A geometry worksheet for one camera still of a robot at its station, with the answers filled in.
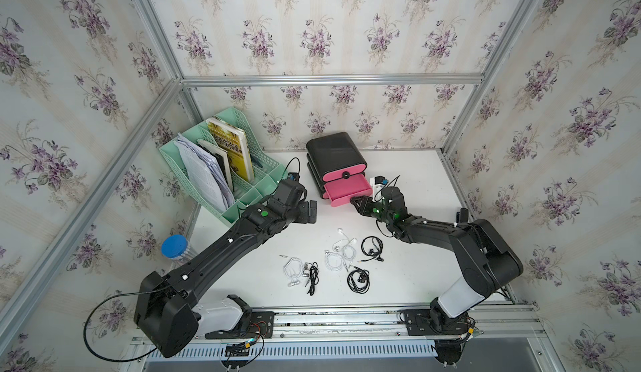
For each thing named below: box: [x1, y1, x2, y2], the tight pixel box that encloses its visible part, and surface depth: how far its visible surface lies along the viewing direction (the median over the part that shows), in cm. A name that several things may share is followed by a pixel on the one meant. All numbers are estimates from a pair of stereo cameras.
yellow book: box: [205, 116, 255, 183], surface depth 96 cm
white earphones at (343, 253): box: [323, 227, 358, 273], surface depth 90 cm
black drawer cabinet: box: [306, 131, 373, 207], surface depth 97 cm
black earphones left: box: [307, 261, 320, 297], surface depth 84 cm
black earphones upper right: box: [358, 235, 384, 262], surface depth 91 cm
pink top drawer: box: [323, 163, 368, 182], surface depth 94 cm
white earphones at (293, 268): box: [278, 255, 303, 287], surface depth 86 cm
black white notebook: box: [196, 138, 233, 192], surface depth 95 cm
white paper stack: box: [173, 133, 235, 212], surface depth 86 cm
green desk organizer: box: [157, 106, 288, 227], surface depth 95 cm
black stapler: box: [455, 206, 470, 224], surface depth 95 cm
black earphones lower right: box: [346, 266, 370, 295], surface depth 83 cm
